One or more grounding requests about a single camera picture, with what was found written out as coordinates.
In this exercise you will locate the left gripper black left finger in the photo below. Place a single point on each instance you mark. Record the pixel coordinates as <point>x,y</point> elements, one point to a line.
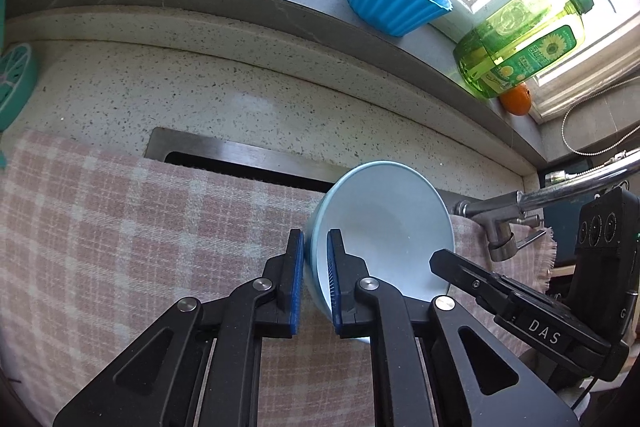
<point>198,363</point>

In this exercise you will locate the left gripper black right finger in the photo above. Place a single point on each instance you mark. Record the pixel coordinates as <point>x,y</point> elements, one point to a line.
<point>433,363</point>

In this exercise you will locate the light blue ceramic bowl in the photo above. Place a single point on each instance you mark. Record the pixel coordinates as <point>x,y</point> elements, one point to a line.
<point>391,217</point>

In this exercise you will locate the chrome kitchen faucet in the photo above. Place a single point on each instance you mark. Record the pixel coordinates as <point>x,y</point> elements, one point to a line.
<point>496,214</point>

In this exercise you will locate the pink plaid cloth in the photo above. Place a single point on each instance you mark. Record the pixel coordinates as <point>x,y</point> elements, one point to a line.
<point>95,246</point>

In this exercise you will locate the orange fruit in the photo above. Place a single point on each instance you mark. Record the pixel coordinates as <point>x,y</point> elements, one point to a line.
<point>517,101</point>

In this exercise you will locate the green dish soap bottle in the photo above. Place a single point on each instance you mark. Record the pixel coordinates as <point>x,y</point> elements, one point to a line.
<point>520,40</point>

